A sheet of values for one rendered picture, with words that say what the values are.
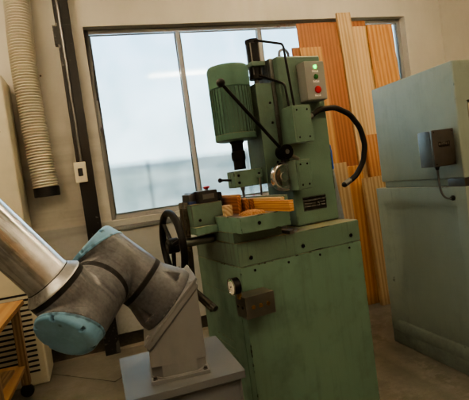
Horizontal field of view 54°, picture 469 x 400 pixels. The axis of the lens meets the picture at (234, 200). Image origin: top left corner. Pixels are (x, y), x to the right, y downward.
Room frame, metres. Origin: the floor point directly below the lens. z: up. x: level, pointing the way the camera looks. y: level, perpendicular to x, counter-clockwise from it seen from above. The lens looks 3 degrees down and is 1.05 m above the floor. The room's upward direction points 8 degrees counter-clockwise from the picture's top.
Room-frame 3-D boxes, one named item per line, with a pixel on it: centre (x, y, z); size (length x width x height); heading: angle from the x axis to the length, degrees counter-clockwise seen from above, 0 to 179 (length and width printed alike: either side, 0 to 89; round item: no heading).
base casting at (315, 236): (2.01, -0.15, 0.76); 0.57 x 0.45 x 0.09; 115
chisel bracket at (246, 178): (1.96, -0.06, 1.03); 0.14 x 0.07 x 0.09; 115
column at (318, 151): (2.08, -0.31, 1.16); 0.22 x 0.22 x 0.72; 25
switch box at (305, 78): (1.97, -0.39, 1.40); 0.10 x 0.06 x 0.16; 115
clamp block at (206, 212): (1.90, 0.14, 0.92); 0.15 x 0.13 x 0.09; 25
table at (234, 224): (1.93, 0.06, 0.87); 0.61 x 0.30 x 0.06; 25
